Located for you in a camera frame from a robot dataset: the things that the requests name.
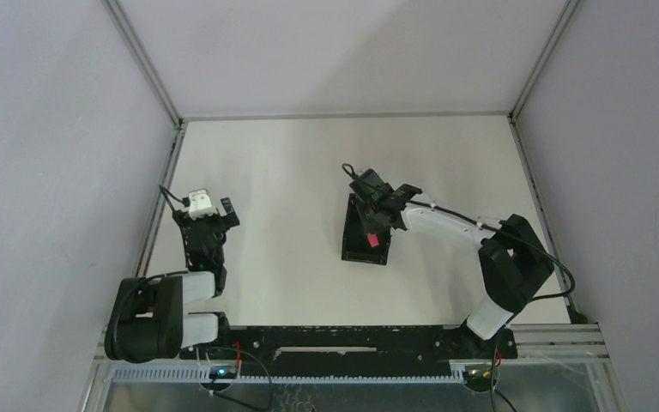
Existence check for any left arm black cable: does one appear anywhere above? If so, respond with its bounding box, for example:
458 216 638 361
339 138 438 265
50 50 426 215
159 185 190 213

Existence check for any grey slotted cable duct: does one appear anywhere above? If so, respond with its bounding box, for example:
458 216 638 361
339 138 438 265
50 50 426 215
112 363 467 385

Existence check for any left controller board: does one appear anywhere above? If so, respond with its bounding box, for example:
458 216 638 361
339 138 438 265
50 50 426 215
209 366 239 381

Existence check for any black plastic bin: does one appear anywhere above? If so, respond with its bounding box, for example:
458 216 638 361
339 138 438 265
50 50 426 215
341 193 391 266

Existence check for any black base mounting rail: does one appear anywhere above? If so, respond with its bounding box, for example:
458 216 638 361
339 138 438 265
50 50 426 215
178 324 519 380

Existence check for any controller board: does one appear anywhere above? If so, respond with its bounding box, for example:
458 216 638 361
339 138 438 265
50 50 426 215
209 366 239 381
463 364 499 393

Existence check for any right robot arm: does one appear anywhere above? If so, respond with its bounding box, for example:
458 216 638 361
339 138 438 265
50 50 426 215
341 163 557 357

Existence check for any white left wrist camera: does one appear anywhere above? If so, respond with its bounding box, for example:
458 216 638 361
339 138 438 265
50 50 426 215
188 189 218 220

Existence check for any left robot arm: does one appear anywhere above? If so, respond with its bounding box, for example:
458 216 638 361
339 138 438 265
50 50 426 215
104 192 240 364

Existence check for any right controller board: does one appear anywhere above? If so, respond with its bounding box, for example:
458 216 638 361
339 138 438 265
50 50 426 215
463 364 499 393

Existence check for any red handled screwdriver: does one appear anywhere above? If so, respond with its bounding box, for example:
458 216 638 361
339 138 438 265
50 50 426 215
366 233 379 248

